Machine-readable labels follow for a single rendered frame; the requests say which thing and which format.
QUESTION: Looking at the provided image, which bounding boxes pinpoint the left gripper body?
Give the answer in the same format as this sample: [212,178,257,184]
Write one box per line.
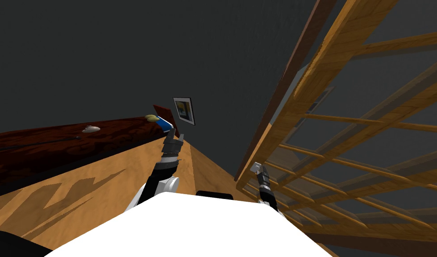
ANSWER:
[162,137,185,157]

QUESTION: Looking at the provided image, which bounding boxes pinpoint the dark red wooden table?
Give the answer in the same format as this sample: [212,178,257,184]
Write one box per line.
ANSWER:
[0,104,180,199]

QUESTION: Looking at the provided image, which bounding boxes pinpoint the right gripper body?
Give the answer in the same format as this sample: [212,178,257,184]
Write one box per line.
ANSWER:
[257,171,272,188]

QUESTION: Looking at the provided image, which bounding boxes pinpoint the blue book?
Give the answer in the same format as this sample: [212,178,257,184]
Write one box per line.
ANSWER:
[155,116,175,134]

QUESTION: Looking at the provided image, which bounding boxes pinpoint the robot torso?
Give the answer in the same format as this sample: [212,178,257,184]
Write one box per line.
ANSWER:
[43,191,334,257]

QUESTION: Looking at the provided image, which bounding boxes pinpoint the framed wall picture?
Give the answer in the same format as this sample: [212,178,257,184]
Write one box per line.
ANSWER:
[172,96,196,126]

